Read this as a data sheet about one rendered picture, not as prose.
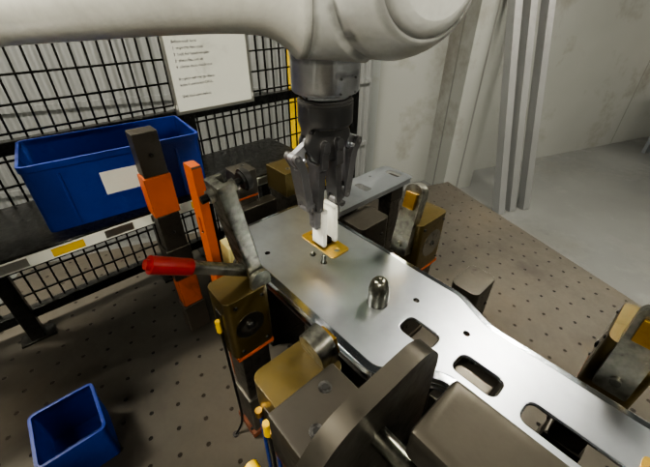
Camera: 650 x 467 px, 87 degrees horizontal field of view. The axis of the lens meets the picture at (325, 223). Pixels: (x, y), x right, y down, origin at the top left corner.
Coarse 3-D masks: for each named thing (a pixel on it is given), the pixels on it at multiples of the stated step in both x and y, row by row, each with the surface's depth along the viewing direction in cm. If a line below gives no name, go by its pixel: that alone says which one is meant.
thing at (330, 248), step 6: (306, 234) 60; (306, 240) 59; (330, 240) 58; (318, 246) 57; (330, 246) 57; (336, 246) 57; (342, 246) 57; (324, 252) 56; (330, 252) 56; (336, 252) 56; (342, 252) 56
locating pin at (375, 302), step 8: (376, 280) 50; (384, 280) 50; (376, 288) 50; (384, 288) 50; (368, 296) 52; (376, 296) 50; (384, 296) 50; (368, 304) 52; (376, 304) 51; (384, 304) 51
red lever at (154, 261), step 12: (144, 264) 38; (156, 264) 38; (168, 264) 39; (180, 264) 40; (192, 264) 41; (204, 264) 43; (216, 264) 44; (228, 264) 46; (240, 264) 48; (240, 276) 47
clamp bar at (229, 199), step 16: (240, 176) 41; (208, 192) 39; (224, 192) 39; (224, 208) 40; (240, 208) 41; (224, 224) 43; (240, 224) 42; (240, 240) 43; (240, 256) 46; (256, 256) 47
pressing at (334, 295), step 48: (288, 240) 66; (288, 288) 55; (336, 288) 55; (432, 288) 55; (336, 336) 47; (384, 336) 47; (480, 336) 47; (432, 384) 42; (528, 384) 41; (576, 384) 41; (528, 432) 37; (576, 432) 37; (624, 432) 37
